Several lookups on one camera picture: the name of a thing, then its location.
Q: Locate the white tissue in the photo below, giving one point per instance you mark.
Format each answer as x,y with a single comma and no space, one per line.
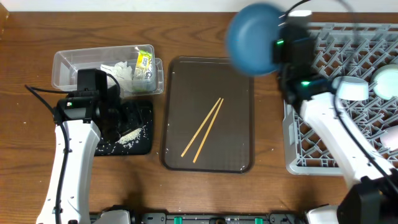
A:
122,72

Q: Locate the pile of white rice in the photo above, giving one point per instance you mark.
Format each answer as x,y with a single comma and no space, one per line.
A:
132,138

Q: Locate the clear plastic bin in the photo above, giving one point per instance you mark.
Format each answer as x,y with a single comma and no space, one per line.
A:
67,63

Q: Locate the light blue bowl with rice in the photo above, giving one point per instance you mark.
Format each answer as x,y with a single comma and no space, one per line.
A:
351,88

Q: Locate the mint green bowl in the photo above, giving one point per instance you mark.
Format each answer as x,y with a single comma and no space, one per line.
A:
385,80

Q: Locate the blue plate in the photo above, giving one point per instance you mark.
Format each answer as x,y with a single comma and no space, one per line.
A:
250,38

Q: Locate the brown serving tray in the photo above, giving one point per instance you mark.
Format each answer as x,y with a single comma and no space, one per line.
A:
193,87

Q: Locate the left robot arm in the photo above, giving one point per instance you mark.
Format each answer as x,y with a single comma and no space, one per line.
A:
82,119

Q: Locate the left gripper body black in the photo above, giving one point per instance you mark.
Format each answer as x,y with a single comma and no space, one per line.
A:
112,124

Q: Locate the black tray bin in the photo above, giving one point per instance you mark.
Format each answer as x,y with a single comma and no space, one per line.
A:
139,114

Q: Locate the wooden chopstick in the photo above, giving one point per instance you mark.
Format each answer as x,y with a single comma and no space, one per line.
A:
200,127
207,131

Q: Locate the yellow green wrapper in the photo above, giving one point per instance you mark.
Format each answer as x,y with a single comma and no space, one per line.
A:
142,76

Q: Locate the pink white cup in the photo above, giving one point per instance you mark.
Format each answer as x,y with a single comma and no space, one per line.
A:
389,138

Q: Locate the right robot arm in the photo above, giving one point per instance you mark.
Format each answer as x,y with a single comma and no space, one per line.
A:
371,180

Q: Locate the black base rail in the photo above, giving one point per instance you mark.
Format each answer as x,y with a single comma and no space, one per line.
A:
165,217

